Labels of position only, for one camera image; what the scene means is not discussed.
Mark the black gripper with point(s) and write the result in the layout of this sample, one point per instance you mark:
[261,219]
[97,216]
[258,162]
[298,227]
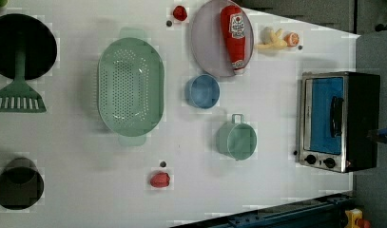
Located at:
[378,135]

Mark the black toaster oven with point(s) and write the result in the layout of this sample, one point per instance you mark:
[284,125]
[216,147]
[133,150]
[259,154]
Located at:
[338,110]

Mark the yellow red toy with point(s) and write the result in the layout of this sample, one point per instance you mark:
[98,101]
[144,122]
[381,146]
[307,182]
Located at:
[356,219]

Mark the orange slice toy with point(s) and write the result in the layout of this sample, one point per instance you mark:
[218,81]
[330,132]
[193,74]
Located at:
[292,39]

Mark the green plastic mug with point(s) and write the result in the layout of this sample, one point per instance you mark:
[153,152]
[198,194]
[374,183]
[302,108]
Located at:
[236,139]

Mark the peeled banana toy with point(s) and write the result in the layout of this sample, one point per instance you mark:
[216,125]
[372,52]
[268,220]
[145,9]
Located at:
[272,40]

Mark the blue plastic cup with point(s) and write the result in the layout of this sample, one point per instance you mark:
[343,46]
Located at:
[202,91]

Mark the red ketchup bottle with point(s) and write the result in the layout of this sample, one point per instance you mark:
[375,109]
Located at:
[233,28]

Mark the pink round plate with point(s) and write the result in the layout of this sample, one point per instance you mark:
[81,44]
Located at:
[207,41]

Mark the red bell pepper toy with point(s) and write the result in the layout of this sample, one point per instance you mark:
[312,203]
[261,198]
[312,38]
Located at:
[160,180]

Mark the small red tomato toy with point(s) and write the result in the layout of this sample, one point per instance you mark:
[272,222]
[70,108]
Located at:
[180,13]

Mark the green plastic colander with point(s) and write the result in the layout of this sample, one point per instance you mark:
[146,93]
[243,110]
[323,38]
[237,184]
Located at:
[131,87]

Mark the black cylindrical cup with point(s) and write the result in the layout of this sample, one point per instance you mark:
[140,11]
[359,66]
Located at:
[21,184]

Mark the green slotted spatula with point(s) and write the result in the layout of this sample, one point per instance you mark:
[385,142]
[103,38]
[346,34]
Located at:
[18,96]

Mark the large black bowl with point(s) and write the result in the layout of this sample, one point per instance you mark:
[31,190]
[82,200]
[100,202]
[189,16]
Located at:
[40,45]

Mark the blue metal frame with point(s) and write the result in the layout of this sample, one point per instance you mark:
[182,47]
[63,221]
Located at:
[323,212]

